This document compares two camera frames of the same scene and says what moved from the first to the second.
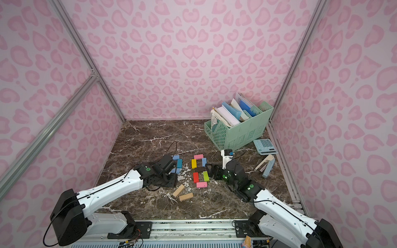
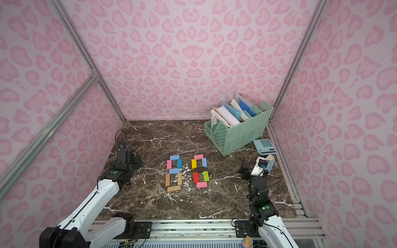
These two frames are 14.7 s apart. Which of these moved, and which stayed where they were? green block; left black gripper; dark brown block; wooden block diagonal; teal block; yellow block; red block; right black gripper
Moved: right black gripper; left black gripper; wooden block diagonal
Stayed: dark brown block; green block; teal block; red block; yellow block
